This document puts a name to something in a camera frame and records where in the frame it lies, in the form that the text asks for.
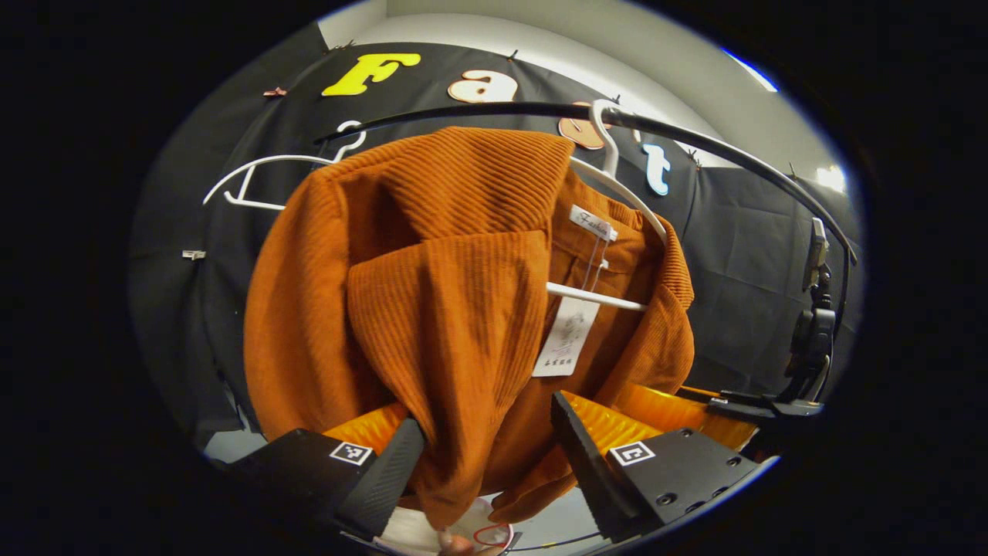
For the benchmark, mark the white hanger with crossbar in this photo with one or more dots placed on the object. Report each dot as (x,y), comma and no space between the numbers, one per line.
(594,296)

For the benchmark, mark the white clip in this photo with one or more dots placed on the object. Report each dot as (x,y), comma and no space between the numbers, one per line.
(193,254)

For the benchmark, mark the small ceiling light panel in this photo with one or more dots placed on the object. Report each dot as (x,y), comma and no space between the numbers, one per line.
(830,178)

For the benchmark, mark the empty white hanger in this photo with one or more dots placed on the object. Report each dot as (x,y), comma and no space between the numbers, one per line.
(293,157)

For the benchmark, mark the black clothes rail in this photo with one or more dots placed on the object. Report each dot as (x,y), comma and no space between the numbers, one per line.
(502,106)

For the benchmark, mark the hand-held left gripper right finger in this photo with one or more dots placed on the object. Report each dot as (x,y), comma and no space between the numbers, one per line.
(590,471)

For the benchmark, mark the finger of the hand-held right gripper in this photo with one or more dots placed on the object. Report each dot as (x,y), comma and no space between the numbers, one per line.
(656,405)

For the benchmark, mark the white laundry hamper pink rim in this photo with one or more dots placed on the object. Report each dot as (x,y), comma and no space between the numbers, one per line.
(409,533)

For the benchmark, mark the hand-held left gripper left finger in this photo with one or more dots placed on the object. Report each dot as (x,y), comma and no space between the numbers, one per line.
(390,479)

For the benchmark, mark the black backdrop cloth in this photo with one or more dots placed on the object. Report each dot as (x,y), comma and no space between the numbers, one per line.
(756,255)

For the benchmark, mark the copper clip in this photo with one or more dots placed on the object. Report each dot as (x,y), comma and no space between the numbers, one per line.
(274,92)

